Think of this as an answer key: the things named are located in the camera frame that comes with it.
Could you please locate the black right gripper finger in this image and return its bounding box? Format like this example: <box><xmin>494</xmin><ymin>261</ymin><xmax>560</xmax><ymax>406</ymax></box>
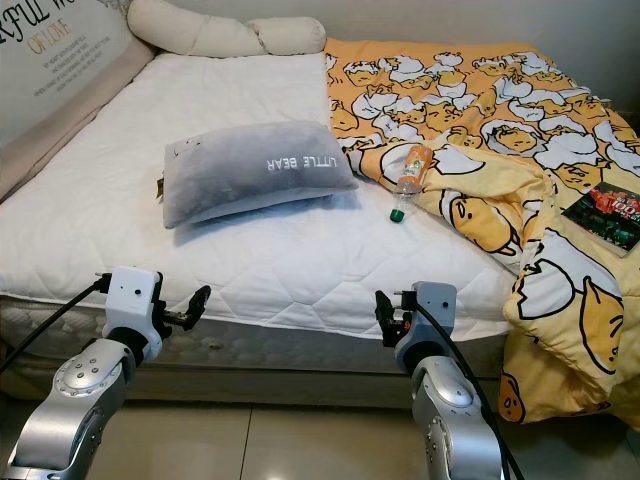
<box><xmin>374</xmin><ymin>290</ymin><xmax>401</xmax><ymax>349</ymax></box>

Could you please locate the dark red book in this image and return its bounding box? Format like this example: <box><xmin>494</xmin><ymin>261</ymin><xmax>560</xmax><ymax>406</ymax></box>
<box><xmin>560</xmin><ymin>182</ymin><xmax>640</xmax><ymax>252</ymax></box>

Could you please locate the white quilted mattress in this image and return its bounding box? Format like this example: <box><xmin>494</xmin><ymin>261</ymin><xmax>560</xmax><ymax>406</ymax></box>
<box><xmin>0</xmin><ymin>52</ymin><xmax>533</xmax><ymax>343</ymax></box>

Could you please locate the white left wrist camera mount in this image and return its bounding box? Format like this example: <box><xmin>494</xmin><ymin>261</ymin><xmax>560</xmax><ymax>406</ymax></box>
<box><xmin>104</xmin><ymin>266</ymin><xmax>165</xmax><ymax>337</ymax></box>

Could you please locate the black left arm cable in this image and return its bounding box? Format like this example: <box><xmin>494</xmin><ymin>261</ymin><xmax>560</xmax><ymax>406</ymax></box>
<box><xmin>0</xmin><ymin>275</ymin><xmax>109</xmax><ymax>373</ymax></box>

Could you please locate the grey Little Bear pillow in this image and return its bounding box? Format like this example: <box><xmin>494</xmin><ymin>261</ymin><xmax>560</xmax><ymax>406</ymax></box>
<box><xmin>160</xmin><ymin>120</ymin><xmax>359</xmax><ymax>230</ymax></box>

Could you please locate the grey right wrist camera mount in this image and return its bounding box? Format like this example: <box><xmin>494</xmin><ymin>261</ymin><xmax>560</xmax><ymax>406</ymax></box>
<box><xmin>400</xmin><ymin>282</ymin><xmax>459</xmax><ymax>348</ymax></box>

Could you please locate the cream bolster pillow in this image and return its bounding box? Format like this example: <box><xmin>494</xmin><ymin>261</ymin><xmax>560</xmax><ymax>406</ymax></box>
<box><xmin>127</xmin><ymin>0</ymin><xmax>328</xmax><ymax>58</ymax></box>

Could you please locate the orange drink bottle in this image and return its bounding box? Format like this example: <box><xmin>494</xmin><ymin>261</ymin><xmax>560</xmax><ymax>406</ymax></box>
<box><xmin>390</xmin><ymin>144</ymin><xmax>435</xmax><ymax>223</ymax></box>

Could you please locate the yellow cartoon egg blanket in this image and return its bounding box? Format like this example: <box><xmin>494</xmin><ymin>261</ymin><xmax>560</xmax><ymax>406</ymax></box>
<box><xmin>325</xmin><ymin>38</ymin><xmax>640</xmax><ymax>427</ymax></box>

